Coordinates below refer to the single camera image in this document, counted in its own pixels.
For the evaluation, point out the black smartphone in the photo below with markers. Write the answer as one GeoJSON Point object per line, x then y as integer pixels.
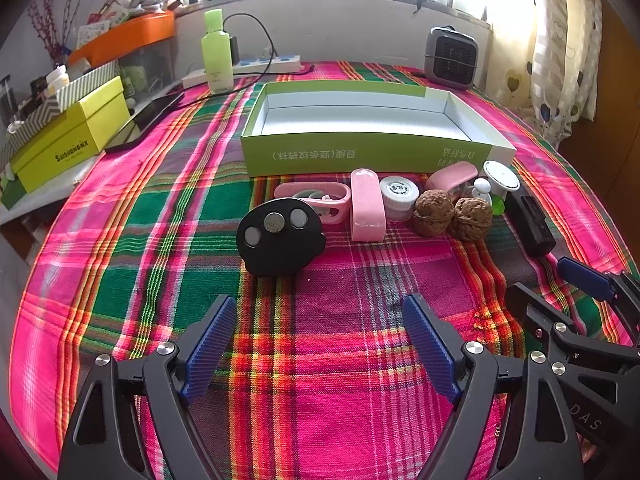
{"type": "Point", "coordinates": [142, 123]}

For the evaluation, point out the small white round jar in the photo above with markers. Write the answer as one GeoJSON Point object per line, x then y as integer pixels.
{"type": "Point", "coordinates": [399, 195]}

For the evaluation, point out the plaid pink green bedspread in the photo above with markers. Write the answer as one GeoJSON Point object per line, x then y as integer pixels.
{"type": "Point", "coordinates": [320, 380]}

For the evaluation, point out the pink clip case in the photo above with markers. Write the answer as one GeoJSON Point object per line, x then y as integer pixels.
{"type": "Point", "coordinates": [452, 179]}

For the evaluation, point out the heart patterned curtain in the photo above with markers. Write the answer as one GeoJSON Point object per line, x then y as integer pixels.
{"type": "Point", "coordinates": [543, 62]}

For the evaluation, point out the grey small space heater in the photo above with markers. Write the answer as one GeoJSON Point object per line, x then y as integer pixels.
{"type": "Point", "coordinates": [450, 58]}

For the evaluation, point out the pink oblong case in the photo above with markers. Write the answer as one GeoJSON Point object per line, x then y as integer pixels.
{"type": "Point", "coordinates": [367, 216]}

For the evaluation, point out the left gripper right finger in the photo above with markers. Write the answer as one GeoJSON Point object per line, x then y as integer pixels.
{"type": "Point", "coordinates": [539, 437]}

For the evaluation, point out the black rectangular battery charger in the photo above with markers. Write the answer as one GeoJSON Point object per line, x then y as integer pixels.
{"type": "Point", "coordinates": [529, 222]}

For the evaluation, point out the black round three-button device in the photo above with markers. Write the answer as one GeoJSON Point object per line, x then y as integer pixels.
{"type": "Point", "coordinates": [279, 238]}

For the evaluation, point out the yellow green shoe box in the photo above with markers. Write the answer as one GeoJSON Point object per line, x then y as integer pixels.
{"type": "Point", "coordinates": [81, 132]}

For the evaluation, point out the black power adapter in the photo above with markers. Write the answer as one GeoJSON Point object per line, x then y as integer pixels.
{"type": "Point", "coordinates": [234, 47]}

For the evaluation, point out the pink cable winder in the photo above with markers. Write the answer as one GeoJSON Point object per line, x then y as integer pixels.
{"type": "Point", "coordinates": [330, 200]}

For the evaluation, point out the green lotion bottle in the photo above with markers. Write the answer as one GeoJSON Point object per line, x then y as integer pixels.
{"type": "Point", "coordinates": [216, 48]}

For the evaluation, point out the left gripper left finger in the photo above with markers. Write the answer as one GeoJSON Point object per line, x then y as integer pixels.
{"type": "Point", "coordinates": [104, 440]}

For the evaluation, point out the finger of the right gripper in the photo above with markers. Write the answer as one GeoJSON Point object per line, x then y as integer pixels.
{"type": "Point", "coordinates": [620, 291]}
{"type": "Point", "coordinates": [558, 337]}

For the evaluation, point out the white green spool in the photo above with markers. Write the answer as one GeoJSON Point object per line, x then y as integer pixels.
{"type": "Point", "coordinates": [502, 181]}

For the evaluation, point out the red berry branches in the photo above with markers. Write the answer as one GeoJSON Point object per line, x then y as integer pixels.
{"type": "Point", "coordinates": [53, 28]}

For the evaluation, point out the brown walnut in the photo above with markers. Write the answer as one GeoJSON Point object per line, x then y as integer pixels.
{"type": "Point", "coordinates": [432, 213]}
{"type": "Point", "coordinates": [471, 220]}

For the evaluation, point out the orange storage bin lid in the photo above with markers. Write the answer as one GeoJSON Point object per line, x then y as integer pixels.
{"type": "Point", "coordinates": [126, 38]}

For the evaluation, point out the striped white gift box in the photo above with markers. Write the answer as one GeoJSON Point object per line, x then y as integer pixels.
{"type": "Point", "coordinates": [56, 105]}

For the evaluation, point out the green white cardboard box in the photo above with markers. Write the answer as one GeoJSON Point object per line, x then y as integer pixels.
{"type": "Point", "coordinates": [336, 126]}

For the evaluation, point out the clear plastic storage bin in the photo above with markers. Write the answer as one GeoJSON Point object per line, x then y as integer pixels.
{"type": "Point", "coordinates": [147, 70]}

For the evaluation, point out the white blue power strip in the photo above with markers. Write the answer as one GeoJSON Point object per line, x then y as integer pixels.
{"type": "Point", "coordinates": [288, 64]}

